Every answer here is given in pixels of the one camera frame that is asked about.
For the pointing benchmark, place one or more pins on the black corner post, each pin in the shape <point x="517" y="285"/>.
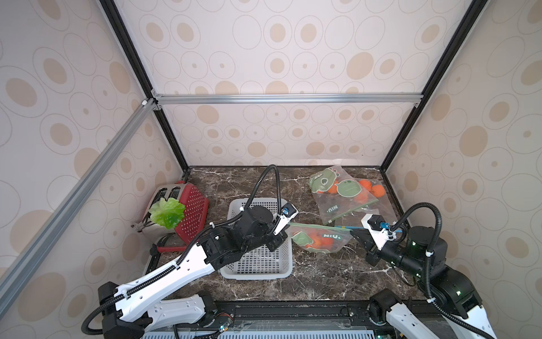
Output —
<point x="452" y="49"/>
<point x="113" y="16"/>

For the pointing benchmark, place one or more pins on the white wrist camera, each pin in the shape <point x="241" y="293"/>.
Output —
<point x="287" y="213"/>
<point x="378" y="229"/>

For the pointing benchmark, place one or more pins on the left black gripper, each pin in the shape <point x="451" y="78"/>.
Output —
<point x="275" y="241"/>

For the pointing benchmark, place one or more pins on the blue-seal clear zip-top bag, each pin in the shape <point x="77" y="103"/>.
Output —
<point x="381" y="207"/>

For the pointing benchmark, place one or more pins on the green-seal clear zip-top bag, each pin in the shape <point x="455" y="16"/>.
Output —
<point x="337" y="193"/>

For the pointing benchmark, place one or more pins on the silver aluminium back rail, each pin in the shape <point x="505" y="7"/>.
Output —
<point x="278" y="99"/>

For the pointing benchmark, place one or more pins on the silver aluminium rail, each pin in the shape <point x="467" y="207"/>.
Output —
<point x="38" y="249"/>
<point x="278" y="99"/>

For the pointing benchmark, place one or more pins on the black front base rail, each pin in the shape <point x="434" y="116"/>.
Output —
<point x="384" y="314"/>

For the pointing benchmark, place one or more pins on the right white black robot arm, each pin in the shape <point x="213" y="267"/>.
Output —
<point x="421" y="252"/>

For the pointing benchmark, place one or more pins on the silver aluminium left rail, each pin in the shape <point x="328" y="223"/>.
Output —
<point x="38" y="249"/>

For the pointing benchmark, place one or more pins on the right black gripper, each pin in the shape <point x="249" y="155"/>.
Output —
<point x="373" y="248"/>

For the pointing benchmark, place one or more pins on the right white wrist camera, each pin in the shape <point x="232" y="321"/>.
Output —
<point x="378" y="229"/>

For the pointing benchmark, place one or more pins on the orange toy mandarin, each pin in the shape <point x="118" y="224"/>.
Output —
<point x="323" y="243"/>

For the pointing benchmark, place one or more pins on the black left corner post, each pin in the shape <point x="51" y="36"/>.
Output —
<point x="113" y="16"/>

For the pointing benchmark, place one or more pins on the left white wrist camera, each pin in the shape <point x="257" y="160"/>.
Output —
<point x="287" y="213"/>

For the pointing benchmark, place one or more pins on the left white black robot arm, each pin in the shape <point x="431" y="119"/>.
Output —
<point x="212" y="249"/>

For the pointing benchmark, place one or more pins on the black right corner post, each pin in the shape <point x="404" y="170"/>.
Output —
<point x="452" y="49"/>

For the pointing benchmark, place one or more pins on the green toy lettuce leaf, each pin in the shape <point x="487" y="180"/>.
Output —
<point x="167" y="213"/>

